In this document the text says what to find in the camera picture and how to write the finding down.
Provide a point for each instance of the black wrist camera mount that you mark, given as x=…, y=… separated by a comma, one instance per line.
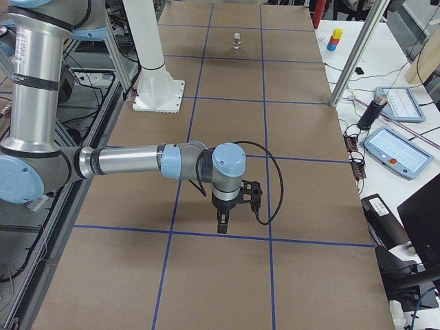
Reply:
x=250, y=193

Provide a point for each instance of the wooden board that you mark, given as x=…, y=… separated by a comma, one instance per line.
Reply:
x=426, y=62

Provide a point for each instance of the aluminium frame post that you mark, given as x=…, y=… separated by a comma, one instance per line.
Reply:
x=368, y=28

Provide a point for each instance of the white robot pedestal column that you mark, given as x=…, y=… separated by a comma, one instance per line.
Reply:
x=157, y=90

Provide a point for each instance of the black brown box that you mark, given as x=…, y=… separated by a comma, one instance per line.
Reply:
x=384, y=226

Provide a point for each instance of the black monitor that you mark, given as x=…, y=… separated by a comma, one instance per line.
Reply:
x=420, y=217

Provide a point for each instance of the near teach pendant tablet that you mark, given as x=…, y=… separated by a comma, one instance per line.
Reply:
x=397, y=153

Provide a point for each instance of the teach pendant tablet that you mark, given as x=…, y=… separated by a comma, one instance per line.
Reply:
x=397, y=153
x=402, y=105

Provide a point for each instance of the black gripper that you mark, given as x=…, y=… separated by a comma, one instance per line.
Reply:
x=221, y=205

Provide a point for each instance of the black cylindrical device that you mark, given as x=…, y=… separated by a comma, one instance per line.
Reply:
x=372, y=112

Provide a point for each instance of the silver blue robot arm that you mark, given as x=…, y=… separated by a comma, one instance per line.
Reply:
x=8, y=37
x=32, y=164

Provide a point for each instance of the far teach pendant tablet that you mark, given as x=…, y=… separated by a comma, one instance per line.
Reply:
x=402, y=105

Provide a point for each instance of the orange black circuit board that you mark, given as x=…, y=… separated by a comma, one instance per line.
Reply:
x=350, y=143

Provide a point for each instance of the black monitor stand base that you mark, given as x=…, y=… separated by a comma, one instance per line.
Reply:
x=406, y=281

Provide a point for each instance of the white chrome PPR valve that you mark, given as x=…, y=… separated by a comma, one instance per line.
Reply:
x=237, y=41

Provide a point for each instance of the stacked coloured blocks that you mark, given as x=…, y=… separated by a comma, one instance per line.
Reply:
x=334, y=40

